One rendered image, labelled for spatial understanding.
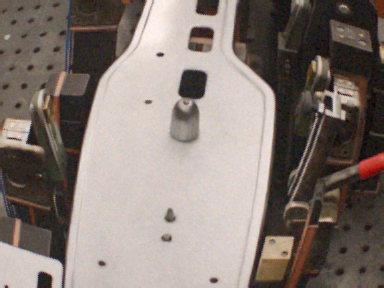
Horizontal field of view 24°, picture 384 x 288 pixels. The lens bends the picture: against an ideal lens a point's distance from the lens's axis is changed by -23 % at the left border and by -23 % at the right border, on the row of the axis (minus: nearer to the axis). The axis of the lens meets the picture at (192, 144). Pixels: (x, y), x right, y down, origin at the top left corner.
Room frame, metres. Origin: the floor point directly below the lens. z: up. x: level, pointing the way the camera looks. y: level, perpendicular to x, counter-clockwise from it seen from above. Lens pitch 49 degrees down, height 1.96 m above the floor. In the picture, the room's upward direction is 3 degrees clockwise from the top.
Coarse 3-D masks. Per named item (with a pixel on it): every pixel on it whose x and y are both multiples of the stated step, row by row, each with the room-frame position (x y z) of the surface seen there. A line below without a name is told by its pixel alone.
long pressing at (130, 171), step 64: (192, 0) 1.11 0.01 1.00; (128, 64) 0.96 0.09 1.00; (192, 64) 0.96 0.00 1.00; (128, 128) 0.85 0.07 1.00; (256, 128) 0.87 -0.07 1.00; (128, 192) 0.76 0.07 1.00; (192, 192) 0.77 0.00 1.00; (256, 192) 0.77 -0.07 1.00; (128, 256) 0.66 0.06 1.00; (192, 256) 0.67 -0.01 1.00; (256, 256) 0.67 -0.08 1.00
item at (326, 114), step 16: (304, 96) 0.72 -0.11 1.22; (336, 96) 0.73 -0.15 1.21; (304, 112) 0.71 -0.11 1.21; (320, 112) 0.71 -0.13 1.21; (336, 112) 0.70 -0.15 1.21; (320, 128) 0.70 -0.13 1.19; (336, 128) 0.70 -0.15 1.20; (320, 144) 0.70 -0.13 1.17; (304, 160) 0.73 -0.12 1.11; (320, 160) 0.70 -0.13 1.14; (304, 176) 0.70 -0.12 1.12; (288, 192) 0.73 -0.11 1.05; (304, 192) 0.70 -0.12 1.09
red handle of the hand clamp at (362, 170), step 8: (368, 160) 0.71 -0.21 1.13; (376, 160) 0.71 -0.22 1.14; (352, 168) 0.72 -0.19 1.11; (360, 168) 0.71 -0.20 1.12; (368, 168) 0.70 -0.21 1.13; (376, 168) 0.70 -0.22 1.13; (328, 176) 0.72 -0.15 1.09; (336, 176) 0.71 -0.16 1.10; (344, 176) 0.71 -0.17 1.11; (352, 176) 0.71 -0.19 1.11; (360, 176) 0.70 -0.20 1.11; (368, 176) 0.70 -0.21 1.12; (328, 184) 0.71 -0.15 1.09; (336, 184) 0.71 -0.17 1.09; (344, 184) 0.71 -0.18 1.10
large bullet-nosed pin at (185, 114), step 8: (176, 104) 0.85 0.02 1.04; (184, 104) 0.85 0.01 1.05; (192, 104) 0.85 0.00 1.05; (176, 112) 0.85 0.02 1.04; (184, 112) 0.84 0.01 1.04; (192, 112) 0.85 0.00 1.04; (176, 120) 0.84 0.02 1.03; (184, 120) 0.84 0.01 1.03; (192, 120) 0.84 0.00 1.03; (176, 128) 0.84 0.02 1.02; (184, 128) 0.84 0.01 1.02; (192, 128) 0.84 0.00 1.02; (176, 136) 0.84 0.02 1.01; (184, 136) 0.84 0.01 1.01; (192, 136) 0.84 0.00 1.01
